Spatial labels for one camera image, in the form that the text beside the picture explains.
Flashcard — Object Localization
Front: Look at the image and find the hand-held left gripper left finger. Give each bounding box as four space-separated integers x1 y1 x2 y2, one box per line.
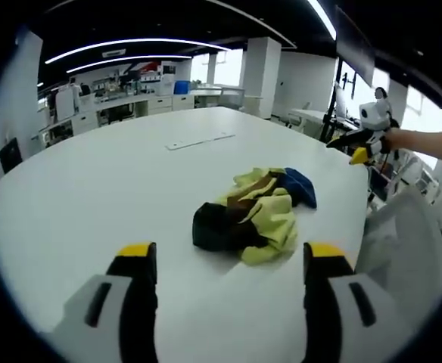
51 241 158 363

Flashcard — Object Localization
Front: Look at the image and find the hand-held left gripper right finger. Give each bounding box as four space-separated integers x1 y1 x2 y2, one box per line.
302 241 415 363

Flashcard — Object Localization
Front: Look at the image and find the yellow brown blue garment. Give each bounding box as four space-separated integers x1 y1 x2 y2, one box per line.
191 166 318 265

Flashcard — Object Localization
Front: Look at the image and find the person's right hand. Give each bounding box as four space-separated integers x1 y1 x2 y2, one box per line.
381 127 404 154

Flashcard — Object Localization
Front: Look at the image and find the black monitor stand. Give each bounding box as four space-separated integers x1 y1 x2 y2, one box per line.
319 56 358 144

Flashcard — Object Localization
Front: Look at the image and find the white desk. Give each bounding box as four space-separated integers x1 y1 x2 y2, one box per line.
289 107 343 141

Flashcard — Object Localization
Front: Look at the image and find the white office chair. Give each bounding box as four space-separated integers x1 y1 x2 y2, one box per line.
355 186 442 303

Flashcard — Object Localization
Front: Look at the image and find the white square pillar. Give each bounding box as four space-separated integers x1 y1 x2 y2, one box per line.
241 36 282 118

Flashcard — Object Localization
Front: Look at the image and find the black office chair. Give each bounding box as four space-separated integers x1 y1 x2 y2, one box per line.
0 137 23 175

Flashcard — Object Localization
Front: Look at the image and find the white office counter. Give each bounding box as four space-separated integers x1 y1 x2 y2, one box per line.
39 88 195 144

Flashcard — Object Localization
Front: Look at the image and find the white table cable cover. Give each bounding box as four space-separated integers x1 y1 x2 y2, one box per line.
165 130 237 151

